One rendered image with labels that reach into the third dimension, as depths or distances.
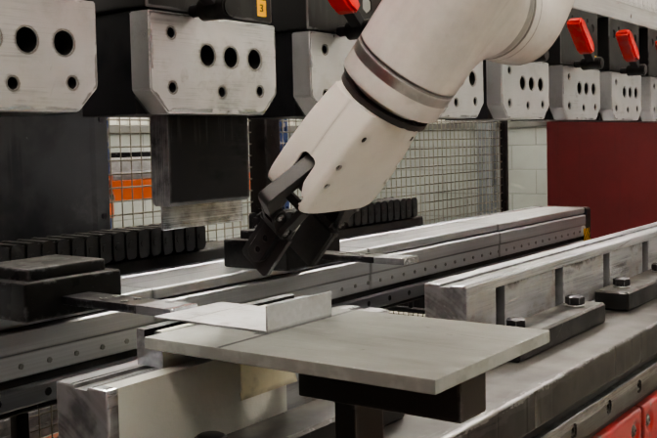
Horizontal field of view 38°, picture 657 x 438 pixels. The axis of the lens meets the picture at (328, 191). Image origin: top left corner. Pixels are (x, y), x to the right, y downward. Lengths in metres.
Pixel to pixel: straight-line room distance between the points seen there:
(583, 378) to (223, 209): 0.55
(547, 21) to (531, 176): 7.84
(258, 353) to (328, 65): 0.32
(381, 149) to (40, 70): 0.25
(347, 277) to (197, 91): 0.71
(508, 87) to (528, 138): 7.33
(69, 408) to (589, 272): 0.99
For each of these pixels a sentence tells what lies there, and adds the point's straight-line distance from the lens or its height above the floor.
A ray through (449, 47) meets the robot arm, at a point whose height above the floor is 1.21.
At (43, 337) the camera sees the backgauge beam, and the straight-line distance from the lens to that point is 1.02.
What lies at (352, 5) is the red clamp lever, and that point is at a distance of 0.88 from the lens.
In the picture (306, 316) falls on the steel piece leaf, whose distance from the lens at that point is 0.79.
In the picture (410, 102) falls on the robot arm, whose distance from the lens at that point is 0.68.
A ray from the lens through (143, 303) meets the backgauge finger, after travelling 0.90.
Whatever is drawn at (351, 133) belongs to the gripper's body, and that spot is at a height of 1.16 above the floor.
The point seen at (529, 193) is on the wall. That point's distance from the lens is 8.58.
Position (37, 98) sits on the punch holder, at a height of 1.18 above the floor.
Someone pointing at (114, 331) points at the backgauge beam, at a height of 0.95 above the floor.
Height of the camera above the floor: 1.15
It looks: 3 degrees down
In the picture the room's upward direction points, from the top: 1 degrees counter-clockwise
